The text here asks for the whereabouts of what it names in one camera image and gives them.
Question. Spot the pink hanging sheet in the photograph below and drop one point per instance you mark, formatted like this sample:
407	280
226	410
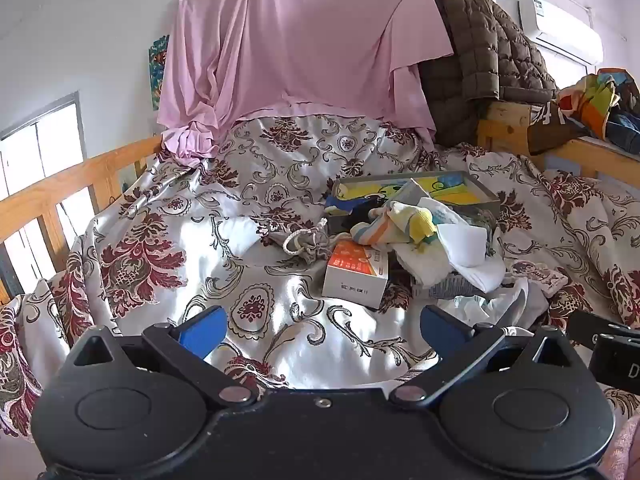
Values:
300	35

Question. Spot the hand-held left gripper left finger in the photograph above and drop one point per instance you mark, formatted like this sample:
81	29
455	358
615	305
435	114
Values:
205	331

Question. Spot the window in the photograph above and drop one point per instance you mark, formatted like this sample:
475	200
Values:
55	145

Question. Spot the teal patterned wall poster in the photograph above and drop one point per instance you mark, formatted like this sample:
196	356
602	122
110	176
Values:
158	70

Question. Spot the floral satin blanket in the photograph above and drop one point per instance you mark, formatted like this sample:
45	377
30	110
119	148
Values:
150	270

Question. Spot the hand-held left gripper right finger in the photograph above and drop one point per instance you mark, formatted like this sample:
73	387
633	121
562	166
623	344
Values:
439	327

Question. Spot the striped sock with yellow toe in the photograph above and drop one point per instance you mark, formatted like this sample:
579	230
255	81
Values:
390	225

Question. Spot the wooden bed frame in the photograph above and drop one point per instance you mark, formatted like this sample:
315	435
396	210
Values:
505	120

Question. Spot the grey tray with cartoon lining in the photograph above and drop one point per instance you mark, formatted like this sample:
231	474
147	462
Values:
482	206

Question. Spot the small floral packet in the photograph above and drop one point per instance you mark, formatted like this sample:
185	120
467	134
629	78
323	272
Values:
542	277

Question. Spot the white air conditioner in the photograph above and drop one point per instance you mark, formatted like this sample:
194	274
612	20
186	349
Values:
560	25

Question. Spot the blue jeans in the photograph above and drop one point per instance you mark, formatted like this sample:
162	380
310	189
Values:
625	132

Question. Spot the orange and white box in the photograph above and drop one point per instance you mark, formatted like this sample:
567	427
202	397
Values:
352	285

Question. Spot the wooden bed rail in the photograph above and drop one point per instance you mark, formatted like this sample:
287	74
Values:
75	172

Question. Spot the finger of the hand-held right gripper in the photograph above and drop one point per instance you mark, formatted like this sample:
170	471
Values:
595	327

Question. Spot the grey sock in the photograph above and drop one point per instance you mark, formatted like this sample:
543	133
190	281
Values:
455	287

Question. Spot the plain white sock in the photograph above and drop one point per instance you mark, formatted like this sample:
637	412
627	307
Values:
470	255

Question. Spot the brown quilted jacket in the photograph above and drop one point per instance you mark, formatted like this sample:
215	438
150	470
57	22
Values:
480	45

